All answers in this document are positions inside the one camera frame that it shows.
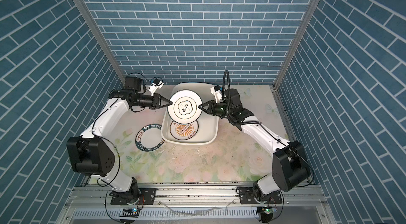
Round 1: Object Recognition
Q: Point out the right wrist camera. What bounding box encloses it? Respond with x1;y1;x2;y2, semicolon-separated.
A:
210;85;223;103

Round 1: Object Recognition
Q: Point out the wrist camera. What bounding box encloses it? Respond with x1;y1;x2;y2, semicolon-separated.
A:
210;85;223;103
148;77;164;96

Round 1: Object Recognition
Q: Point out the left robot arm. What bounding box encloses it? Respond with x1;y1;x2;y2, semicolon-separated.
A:
67;73;172;205

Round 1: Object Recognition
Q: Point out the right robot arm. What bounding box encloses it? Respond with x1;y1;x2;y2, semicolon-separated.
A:
198;85;312;203

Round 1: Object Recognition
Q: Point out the orange sunburst plate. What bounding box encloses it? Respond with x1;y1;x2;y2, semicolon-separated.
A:
170;121;199;140

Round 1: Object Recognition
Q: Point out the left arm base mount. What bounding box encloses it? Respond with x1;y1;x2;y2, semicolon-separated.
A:
108;188;157;206

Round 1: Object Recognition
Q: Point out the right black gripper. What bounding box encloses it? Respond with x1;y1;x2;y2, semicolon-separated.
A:
199;100;233;117

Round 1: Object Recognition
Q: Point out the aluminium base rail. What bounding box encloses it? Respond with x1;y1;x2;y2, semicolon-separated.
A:
57;182;335;224

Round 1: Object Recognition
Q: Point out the white plastic bin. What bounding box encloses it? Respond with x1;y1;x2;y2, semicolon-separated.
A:
161;82;219;146

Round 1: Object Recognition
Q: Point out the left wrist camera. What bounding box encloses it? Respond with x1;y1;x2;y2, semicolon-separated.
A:
148;77;164;96

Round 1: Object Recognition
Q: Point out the green lettered rim plate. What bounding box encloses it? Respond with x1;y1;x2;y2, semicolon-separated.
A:
135;124;165;152

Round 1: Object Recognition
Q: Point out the white plate thin dark rim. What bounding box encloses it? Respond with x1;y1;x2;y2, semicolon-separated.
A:
168;90;203;124

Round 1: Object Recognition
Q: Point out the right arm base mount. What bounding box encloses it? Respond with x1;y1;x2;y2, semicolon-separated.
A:
235;186;282;205

